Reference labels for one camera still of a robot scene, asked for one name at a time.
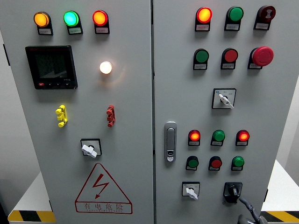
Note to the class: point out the black door hinge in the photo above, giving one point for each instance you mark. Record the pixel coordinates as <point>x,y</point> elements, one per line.
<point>265,195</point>
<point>50,205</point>
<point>6,54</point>

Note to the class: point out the black yellow striped tape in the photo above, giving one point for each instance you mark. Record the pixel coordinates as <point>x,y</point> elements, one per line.
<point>280,216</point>
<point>30,216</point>

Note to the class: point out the small label plate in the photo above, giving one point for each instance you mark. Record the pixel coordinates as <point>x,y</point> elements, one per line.
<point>200,66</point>
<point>214,168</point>
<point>194,143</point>
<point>232,27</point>
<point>241,143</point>
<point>44,31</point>
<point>75,30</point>
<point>191,168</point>
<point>216,143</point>
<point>236,168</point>
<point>254,66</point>
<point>202,27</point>
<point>102,30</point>
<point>228,66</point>
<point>261,26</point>

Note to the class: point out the small green domed lamp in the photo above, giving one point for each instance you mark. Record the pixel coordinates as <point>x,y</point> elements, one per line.
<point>238,161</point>
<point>218,135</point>

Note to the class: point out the small red push button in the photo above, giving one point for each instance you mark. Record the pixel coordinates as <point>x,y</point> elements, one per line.
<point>216,163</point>

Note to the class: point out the small red indicator lamp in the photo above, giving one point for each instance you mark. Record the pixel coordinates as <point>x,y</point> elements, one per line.
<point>243,136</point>
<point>194,136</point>

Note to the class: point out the small green push button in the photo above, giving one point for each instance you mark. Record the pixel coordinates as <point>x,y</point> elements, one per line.
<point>193,163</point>

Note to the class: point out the silver door lock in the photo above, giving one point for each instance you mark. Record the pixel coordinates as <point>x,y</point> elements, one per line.
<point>170,142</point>

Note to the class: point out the pale grey cabinet door with lock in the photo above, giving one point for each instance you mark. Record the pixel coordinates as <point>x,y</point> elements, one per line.
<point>182,98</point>

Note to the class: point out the large red stop button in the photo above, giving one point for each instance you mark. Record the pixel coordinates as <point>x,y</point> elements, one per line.
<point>263,56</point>

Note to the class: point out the red warning triangle sticker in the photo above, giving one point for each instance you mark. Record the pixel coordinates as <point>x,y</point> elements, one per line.
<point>101,182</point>

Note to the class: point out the large red push button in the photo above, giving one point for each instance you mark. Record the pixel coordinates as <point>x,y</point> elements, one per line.
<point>230,55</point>

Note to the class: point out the pale grey cabinet door with display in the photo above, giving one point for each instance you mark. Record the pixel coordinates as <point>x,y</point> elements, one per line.
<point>130,105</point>

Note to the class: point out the large green push button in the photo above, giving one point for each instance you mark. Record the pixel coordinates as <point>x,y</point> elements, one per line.
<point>202,56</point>

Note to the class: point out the large dark green lamp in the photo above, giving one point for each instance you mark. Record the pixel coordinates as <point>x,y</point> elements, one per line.
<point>235,14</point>

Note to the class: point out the dark red buzzer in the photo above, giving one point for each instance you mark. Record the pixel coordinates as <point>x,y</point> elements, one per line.
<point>267,13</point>

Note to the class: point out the large red lamp lit orange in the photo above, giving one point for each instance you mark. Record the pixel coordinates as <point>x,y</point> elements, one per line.
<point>204,15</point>

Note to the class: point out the white glowing lamp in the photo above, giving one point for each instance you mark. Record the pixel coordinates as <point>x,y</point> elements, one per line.
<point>105,67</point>

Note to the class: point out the large red lamp beside green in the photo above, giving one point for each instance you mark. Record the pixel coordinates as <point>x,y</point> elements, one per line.
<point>100,18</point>

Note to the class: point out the black digital display meter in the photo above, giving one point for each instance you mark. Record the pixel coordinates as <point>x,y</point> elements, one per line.
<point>52,67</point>

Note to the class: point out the large lit green lamp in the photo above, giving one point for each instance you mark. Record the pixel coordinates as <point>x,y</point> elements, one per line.
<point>70,18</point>

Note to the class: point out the large yellow indicator lamp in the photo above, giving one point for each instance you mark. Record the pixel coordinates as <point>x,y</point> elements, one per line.
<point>41,19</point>

